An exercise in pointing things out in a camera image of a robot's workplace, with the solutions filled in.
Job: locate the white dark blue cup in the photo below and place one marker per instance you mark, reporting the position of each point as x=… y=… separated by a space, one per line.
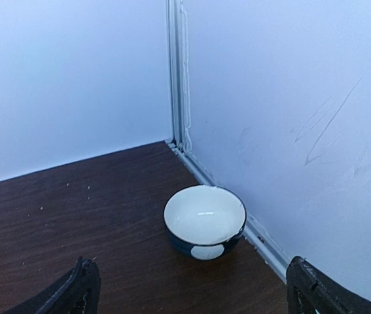
x=204 y=222

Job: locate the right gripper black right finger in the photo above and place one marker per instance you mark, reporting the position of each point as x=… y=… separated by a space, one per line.
x=311 y=291

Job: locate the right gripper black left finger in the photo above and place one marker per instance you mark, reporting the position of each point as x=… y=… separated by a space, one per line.
x=77 y=291

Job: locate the right aluminium frame post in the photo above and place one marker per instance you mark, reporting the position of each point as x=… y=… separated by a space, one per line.
x=177 y=27

